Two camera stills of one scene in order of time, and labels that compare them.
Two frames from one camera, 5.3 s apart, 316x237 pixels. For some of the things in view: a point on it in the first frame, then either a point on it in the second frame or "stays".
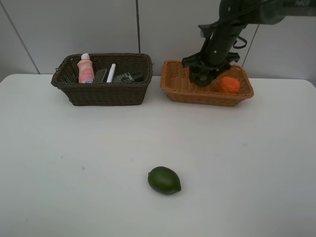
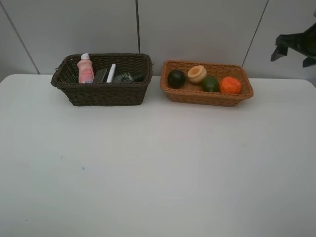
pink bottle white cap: (86, 69) stays
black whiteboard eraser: (99, 75) stays
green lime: (164, 180) → (210, 84)
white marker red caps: (110, 76) stays
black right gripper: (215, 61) → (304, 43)
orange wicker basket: (177, 87) stays
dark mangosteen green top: (204, 79) → (176, 78)
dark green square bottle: (127, 77) stays
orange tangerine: (229, 85) stays
